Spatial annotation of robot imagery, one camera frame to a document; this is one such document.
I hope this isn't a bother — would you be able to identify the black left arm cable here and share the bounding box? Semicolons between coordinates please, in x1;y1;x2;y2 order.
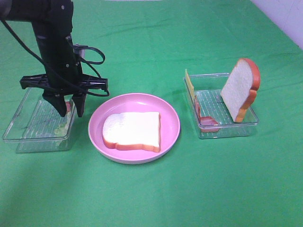
0;19;111;97

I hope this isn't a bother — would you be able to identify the pink round plate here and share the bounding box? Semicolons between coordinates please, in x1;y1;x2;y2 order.
88;93;180;164

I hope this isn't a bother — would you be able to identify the toy ham slice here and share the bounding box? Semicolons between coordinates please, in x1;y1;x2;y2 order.
65;101;71;113

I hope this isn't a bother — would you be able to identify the toy bacon strip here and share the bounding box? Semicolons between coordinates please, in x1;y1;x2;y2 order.
194;96;220;133

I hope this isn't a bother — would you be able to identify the toy lettuce leaf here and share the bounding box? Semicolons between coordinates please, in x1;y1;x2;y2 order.
54;111;72;137

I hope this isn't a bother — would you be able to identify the right clear plastic tray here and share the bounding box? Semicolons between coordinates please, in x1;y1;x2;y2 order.
184;73;258;139

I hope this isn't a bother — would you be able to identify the left clear plastic tray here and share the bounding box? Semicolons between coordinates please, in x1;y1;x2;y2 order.
2;88;77;153

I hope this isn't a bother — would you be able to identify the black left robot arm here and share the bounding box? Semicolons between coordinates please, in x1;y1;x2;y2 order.
0;0;109;117

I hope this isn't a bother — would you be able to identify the yellow toy cheese slice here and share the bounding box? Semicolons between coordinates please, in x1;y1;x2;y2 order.
185;69;195;102

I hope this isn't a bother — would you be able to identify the green tablecloth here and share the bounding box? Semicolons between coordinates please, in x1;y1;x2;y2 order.
0;0;303;227

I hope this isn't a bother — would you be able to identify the clear plastic tray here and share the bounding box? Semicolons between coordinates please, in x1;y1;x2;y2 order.
2;88;77;153
184;73;258;139

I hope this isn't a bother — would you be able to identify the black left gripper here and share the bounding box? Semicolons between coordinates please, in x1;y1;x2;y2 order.
19;44;109;118

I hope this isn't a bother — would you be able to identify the toy bread slice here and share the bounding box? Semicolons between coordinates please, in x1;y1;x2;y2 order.
102;112;160;153
220;58;261;122

